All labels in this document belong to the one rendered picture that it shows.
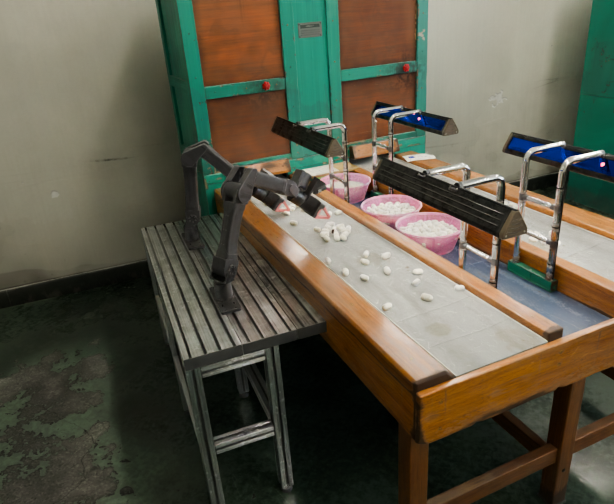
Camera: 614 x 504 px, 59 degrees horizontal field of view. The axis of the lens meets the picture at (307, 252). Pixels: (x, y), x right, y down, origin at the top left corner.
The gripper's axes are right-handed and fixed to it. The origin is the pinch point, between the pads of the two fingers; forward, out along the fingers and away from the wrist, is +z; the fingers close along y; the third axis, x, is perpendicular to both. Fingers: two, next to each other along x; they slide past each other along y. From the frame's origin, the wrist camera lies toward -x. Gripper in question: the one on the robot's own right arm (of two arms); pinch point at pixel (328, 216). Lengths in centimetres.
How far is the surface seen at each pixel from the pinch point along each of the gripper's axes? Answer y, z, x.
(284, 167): 77, 9, -9
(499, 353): -97, 6, 5
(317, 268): -31.2, -11.9, 16.7
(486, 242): -38, 43, -24
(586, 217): -47, 71, -54
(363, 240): -13.9, 11.0, 0.3
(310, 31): 82, -16, -73
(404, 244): -30.5, 15.5, -6.8
